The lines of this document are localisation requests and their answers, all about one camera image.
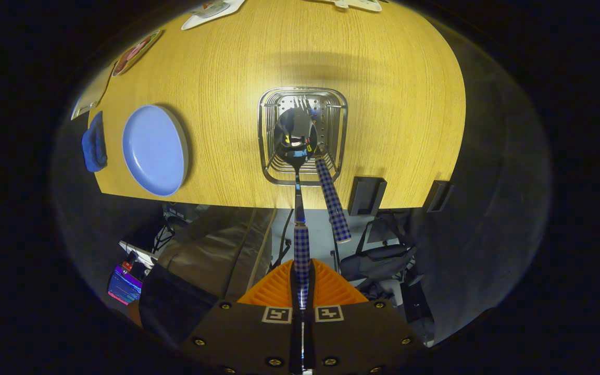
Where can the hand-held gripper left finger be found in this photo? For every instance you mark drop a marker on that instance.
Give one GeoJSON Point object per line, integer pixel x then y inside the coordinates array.
{"type": "Point", "coordinates": [248, 338]}

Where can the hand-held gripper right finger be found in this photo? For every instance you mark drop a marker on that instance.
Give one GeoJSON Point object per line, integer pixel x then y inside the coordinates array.
{"type": "Point", "coordinates": [352, 338]}

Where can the black office chair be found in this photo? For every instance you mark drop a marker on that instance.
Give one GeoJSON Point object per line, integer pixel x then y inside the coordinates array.
{"type": "Point", "coordinates": [378, 260]}

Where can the person's brown trousers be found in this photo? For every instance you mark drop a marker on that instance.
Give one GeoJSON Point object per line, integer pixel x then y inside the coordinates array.
{"type": "Point", "coordinates": [211, 255]}

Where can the lit computer screen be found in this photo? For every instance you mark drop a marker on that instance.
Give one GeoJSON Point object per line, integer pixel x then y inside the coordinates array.
{"type": "Point", "coordinates": [123, 286]}

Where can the white flat device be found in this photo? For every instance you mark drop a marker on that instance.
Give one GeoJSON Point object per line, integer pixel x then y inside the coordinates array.
{"type": "Point", "coordinates": [141, 255]}

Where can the blue round plate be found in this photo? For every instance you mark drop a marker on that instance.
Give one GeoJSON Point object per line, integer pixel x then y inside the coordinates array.
{"type": "Point", "coordinates": [151, 151]}

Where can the blue folded cloth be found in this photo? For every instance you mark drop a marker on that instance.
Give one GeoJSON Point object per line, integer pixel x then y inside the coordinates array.
{"type": "Point", "coordinates": [94, 146]}

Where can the white toaster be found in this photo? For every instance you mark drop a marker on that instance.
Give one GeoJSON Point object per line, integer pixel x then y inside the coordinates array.
{"type": "Point", "coordinates": [91, 96]}

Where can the oval plate with food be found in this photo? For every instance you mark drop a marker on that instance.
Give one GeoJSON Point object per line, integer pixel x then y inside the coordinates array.
{"type": "Point", "coordinates": [136, 52]}

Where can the white coaster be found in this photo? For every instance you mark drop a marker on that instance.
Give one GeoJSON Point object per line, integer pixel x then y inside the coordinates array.
{"type": "Point", "coordinates": [196, 23]}

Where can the white bottle with green label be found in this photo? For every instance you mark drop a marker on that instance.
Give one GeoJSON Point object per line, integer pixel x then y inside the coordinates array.
{"type": "Point", "coordinates": [211, 8]}

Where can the white divided condiment dish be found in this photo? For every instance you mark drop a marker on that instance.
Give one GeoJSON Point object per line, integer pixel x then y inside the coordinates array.
{"type": "Point", "coordinates": [362, 5]}

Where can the black table bracket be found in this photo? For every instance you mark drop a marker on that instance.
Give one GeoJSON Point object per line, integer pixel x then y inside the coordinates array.
{"type": "Point", "coordinates": [365, 197]}
{"type": "Point", "coordinates": [438, 197]}

